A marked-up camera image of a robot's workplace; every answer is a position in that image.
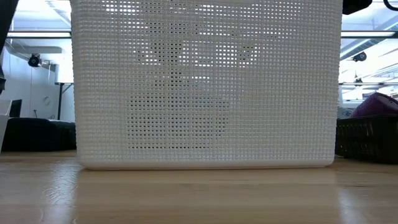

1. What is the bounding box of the background table with black legs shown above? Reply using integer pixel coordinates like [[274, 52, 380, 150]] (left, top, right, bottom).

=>
[[55, 80, 75, 121]]

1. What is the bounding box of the black first aid kit pouch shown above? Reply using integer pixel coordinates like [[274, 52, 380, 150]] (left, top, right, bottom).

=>
[[1, 117, 77, 152]]

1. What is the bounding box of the small black plastic basket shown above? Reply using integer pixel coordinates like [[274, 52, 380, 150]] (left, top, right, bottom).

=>
[[335, 114, 398, 165]]

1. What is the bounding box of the white perforated plastic basket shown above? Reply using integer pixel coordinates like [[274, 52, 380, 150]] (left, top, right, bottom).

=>
[[70, 0, 343, 170]]

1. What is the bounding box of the black ceiling camera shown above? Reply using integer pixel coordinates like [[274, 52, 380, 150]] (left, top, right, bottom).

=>
[[27, 53, 42, 68], [353, 51, 368, 63]]

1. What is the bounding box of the purple bandage roll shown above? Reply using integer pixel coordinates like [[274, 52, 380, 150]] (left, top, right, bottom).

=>
[[351, 91, 398, 119]]

